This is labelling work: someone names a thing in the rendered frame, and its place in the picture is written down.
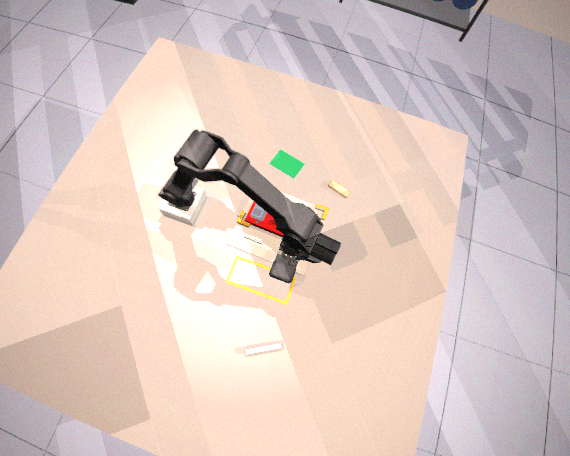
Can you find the green flat rectangle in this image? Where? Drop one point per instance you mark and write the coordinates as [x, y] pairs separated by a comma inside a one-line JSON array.
[[287, 163]]

